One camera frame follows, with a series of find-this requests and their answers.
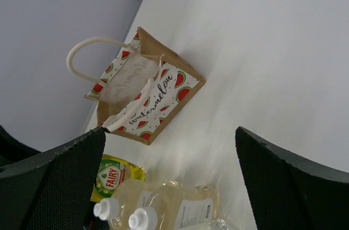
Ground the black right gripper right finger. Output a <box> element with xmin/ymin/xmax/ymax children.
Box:
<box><xmin>235</xmin><ymin>126</ymin><xmax>348</xmax><ymax>229</ymax></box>

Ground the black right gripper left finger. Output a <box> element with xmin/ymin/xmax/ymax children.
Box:
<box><xmin>1</xmin><ymin>126</ymin><xmax>106</xmax><ymax>229</ymax></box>

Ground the red cap bottle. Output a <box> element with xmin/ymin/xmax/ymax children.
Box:
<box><xmin>91</xmin><ymin>154</ymin><xmax>146</xmax><ymax>202</ymax></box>

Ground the clear bottle dark cap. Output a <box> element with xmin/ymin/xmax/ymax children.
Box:
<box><xmin>190</xmin><ymin>218</ymin><xmax>240</xmax><ymax>230</ymax></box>

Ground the white cap bottle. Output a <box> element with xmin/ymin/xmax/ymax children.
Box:
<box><xmin>128</xmin><ymin>185</ymin><xmax>219</xmax><ymax>230</ymax></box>
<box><xmin>93</xmin><ymin>179</ymin><xmax>163</xmax><ymax>229</ymax></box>

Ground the jute watermelon canvas bag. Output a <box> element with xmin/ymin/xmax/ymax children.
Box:
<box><xmin>66</xmin><ymin>27</ymin><xmax>206</xmax><ymax>145</ymax></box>

